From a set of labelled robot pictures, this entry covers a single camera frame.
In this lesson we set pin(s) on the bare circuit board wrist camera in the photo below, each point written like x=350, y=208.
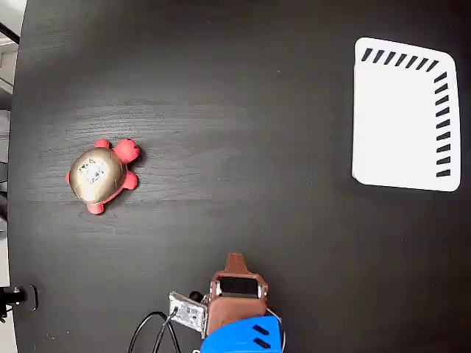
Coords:
x=187, y=312

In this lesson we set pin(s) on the white slotted tray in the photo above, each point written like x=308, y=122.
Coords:
x=397, y=128

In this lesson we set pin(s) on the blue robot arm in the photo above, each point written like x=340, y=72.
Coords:
x=239, y=336

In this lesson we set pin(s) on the black metal bar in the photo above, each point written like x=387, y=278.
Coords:
x=9, y=33

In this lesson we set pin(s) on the black table clamp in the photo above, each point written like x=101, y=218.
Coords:
x=22, y=297

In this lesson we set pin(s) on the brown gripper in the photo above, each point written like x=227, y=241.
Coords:
x=235, y=308

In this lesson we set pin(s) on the red turtle toy gold shell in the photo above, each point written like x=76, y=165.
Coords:
x=97, y=173

